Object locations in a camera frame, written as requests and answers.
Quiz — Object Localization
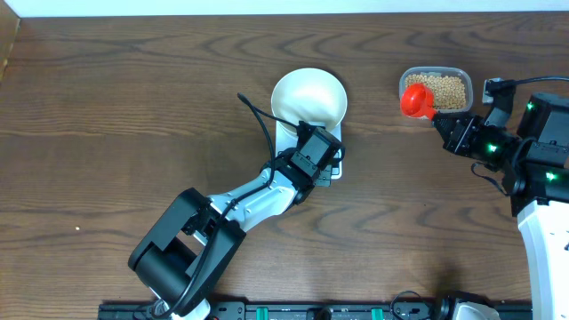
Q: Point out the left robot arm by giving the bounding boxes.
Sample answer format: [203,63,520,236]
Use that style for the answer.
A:
[128,122,345,319]

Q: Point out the clear plastic container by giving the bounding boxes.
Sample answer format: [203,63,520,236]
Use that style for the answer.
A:
[399,67,474,113]

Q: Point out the wooden side panel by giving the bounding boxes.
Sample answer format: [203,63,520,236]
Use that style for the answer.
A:
[0,0,20,80]

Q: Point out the red plastic measuring scoop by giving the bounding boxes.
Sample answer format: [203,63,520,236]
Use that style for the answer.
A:
[400,84,437,120]

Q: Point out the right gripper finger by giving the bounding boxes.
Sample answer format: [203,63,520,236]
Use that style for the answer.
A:
[435,112,474,127]
[433,120,462,151]

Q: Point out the soybeans in container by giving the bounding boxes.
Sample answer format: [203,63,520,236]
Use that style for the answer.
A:
[404,74,467,110]

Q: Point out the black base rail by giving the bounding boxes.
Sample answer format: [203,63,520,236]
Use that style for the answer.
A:
[97,291,534,320]

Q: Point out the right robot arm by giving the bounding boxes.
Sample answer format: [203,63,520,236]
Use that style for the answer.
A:
[432,92,568,319]

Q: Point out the cream ceramic bowl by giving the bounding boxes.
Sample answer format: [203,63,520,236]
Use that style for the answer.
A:
[270,68,348,132]

